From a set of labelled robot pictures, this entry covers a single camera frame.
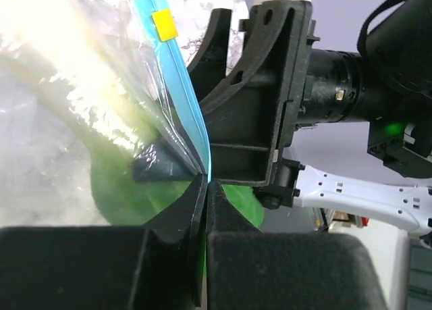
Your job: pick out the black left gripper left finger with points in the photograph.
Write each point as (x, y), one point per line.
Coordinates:
(158, 265)

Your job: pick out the clear zip top bag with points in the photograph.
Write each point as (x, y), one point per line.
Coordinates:
(154, 20)

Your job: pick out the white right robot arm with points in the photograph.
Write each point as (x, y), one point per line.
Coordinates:
(395, 99)

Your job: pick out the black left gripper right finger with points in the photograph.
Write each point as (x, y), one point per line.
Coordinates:
(249, 269)

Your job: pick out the toy bok choy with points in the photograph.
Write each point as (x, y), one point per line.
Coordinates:
(89, 133)

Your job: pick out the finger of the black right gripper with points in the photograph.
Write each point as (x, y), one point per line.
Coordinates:
(273, 61)
(208, 66)

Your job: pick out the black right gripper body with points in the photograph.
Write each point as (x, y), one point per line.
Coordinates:
(248, 153)

